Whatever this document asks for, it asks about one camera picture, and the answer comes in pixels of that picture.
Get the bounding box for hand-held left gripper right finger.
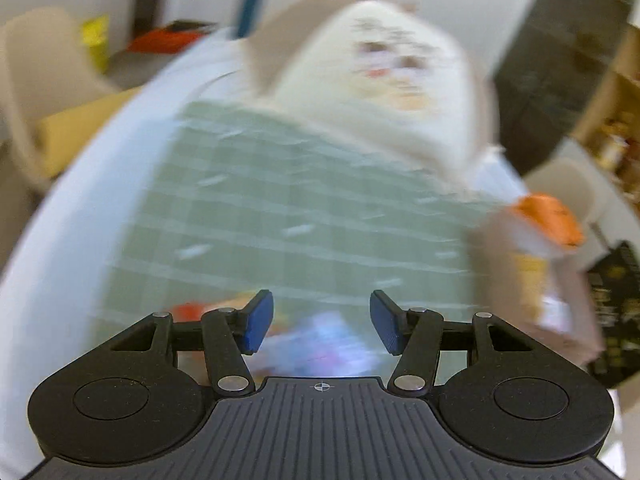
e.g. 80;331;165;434
369;290;532;397

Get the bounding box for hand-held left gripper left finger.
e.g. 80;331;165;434
110;289;275;397

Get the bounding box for blue candy packet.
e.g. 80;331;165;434
260;310;401;381

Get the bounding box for large red snack bag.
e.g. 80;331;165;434
170;300;251;341

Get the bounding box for pink cardboard box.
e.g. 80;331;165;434
480;205;608;368

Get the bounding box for green checked tablecloth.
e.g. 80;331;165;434
97;100;501;391

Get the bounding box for black snack bag gold trees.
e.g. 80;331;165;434
582;240;640;391

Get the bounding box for white cartoon mesh food cover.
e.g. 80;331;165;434
240;0;501;186

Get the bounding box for orange red box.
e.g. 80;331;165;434
127;20;221;53

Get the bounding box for wooden shelf cabinet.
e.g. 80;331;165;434
570;25;640;196

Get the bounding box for beige chair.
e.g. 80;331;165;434
0;7;123;191

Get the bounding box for yellow bag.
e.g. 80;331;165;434
80;15;112;73

